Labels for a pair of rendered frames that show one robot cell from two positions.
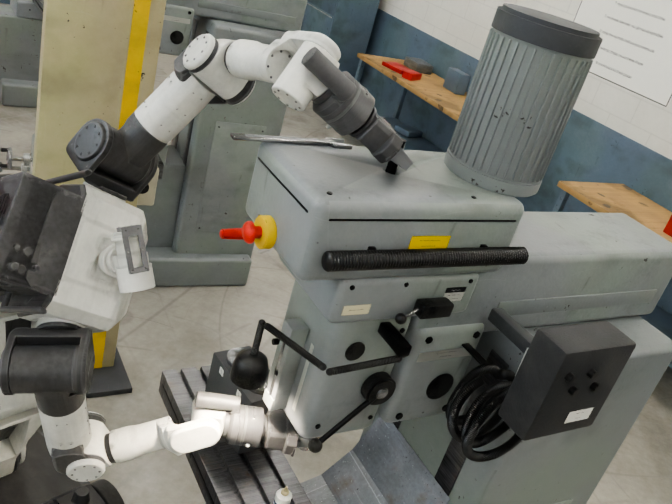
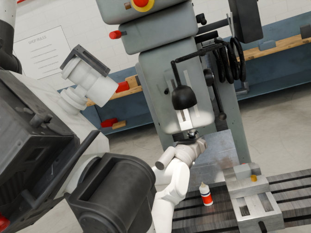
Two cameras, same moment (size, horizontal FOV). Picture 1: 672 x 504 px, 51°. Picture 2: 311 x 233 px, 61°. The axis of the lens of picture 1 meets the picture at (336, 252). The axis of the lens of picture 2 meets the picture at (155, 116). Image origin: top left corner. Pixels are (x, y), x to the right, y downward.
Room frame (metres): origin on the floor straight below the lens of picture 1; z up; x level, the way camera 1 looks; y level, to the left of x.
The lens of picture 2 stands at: (0.59, 0.66, 1.67)
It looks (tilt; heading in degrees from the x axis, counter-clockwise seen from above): 17 degrees down; 319
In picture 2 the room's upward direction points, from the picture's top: 19 degrees counter-clockwise
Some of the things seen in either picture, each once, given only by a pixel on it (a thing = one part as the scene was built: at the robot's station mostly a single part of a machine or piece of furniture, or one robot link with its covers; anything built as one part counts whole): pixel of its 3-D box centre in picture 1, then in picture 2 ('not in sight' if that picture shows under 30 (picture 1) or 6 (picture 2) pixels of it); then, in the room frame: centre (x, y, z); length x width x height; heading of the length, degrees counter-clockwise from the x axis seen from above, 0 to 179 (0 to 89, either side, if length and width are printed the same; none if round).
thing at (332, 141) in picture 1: (292, 140); not in sight; (1.24, 0.14, 1.89); 0.24 x 0.04 x 0.01; 127
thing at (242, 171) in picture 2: not in sight; (243, 174); (1.12, -0.14, 1.04); 0.06 x 0.05 x 0.06; 38
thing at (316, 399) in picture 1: (335, 350); (178, 84); (1.24, -0.06, 1.47); 0.21 x 0.19 x 0.32; 36
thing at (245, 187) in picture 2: not in sight; (247, 187); (1.09, -0.10, 1.02); 0.15 x 0.06 x 0.04; 38
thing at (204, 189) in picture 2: (281, 502); (205, 192); (1.26, -0.05, 0.98); 0.04 x 0.04 x 0.11
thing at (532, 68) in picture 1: (519, 101); not in sight; (1.39, -0.26, 2.05); 0.20 x 0.20 x 0.32
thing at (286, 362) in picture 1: (285, 365); (178, 99); (1.18, 0.03, 1.45); 0.04 x 0.04 x 0.21; 36
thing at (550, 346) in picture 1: (568, 381); (245, 15); (1.15, -0.50, 1.62); 0.20 x 0.09 x 0.21; 126
